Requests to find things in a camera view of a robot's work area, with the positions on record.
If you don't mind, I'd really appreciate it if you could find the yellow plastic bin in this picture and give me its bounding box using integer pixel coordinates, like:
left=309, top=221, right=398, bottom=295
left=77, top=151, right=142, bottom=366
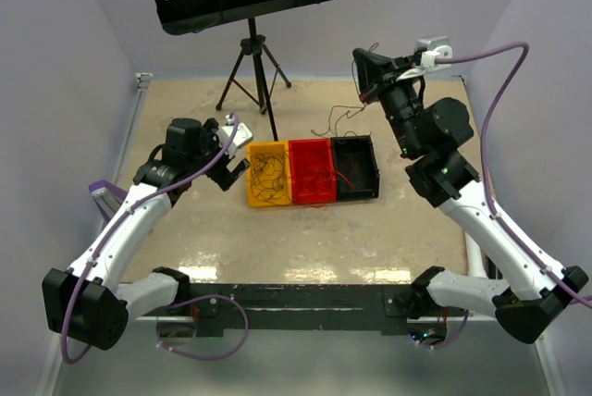
left=246, top=141, right=292, bottom=208

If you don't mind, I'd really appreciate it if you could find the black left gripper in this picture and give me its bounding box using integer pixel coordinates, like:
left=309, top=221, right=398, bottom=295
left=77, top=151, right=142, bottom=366
left=188, top=118, right=250, bottom=190

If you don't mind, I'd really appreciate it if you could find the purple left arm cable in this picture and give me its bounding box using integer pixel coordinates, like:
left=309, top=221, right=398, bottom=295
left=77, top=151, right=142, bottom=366
left=60, top=112, right=241, bottom=365

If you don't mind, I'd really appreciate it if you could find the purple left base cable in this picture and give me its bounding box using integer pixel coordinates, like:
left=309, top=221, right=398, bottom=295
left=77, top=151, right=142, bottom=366
left=155, top=293, right=251, bottom=361

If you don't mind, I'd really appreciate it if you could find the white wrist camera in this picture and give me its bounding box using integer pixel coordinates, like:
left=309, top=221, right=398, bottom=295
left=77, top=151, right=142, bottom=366
left=216, top=113, right=253, bottom=158
left=396, top=35, right=453, bottom=81

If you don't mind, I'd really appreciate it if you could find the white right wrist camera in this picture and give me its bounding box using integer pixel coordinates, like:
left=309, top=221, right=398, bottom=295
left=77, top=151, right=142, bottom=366
left=396, top=35, right=453, bottom=81

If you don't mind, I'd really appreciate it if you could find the red cable tangle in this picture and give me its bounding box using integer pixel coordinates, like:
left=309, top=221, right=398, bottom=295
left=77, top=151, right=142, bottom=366
left=295, top=148, right=353, bottom=207

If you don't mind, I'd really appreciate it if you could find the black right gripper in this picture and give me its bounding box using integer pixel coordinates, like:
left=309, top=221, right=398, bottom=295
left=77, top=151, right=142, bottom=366
left=353, top=48, right=426, bottom=156

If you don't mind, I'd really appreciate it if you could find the white microphone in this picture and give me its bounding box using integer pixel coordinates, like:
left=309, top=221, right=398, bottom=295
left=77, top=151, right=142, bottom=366
left=464, top=232, right=487, bottom=278

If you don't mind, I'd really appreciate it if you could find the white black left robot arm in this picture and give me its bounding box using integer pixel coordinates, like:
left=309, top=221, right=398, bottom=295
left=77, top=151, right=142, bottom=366
left=42, top=114, right=253, bottom=351

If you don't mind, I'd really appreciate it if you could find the black plastic bin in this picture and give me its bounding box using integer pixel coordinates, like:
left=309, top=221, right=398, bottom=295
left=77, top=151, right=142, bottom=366
left=330, top=135, right=380, bottom=202

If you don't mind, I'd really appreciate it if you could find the aluminium front rail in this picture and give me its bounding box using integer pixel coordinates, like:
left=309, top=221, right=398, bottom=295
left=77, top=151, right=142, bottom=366
left=55, top=281, right=549, bottom=323

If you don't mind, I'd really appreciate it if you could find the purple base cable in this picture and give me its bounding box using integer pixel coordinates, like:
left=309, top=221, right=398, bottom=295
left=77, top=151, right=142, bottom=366
left=415, top=310, right=469, bottom=351
left=155, top=293, right=251, bottom=361

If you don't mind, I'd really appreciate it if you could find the purple metronome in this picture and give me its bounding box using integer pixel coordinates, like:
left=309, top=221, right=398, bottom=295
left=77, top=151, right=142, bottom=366
left=88, top=180, right=128, bottom=224

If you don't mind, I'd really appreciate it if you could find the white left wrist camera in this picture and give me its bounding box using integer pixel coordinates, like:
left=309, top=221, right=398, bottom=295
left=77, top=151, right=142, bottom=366
left=216, top=113, right=253, bottom=158

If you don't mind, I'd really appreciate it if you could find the red plastic bin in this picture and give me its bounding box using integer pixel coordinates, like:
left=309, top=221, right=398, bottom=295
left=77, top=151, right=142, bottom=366
left=289, top=139, right=337, bottom=204

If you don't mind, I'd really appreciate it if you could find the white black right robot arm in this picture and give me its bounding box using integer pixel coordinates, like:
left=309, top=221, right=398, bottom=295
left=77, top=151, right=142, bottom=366
left=352, top=42, right=591, bottom=344

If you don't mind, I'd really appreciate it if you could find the black microphone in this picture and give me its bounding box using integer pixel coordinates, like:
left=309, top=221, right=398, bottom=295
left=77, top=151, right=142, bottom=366
left=485, top=256, right=503, bottom=280

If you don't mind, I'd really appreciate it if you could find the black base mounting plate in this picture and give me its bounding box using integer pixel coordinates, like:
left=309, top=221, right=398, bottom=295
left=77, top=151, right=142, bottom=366
left=181, top=283, right=440, bottom=337

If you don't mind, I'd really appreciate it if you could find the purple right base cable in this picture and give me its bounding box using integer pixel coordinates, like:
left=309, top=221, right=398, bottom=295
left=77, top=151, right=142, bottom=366
left=415, top=310, right=469, bottom=351

